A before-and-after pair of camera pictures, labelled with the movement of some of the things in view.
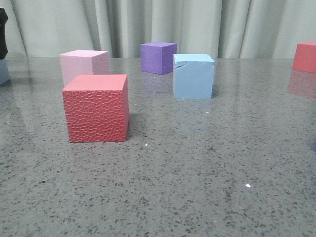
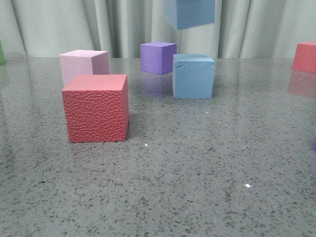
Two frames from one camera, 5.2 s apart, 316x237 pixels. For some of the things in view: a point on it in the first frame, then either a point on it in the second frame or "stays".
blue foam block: (4, 74) to (185, 13)
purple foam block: (158, 58) stays
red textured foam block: (97, 108) stays
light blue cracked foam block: (193, 76) stays
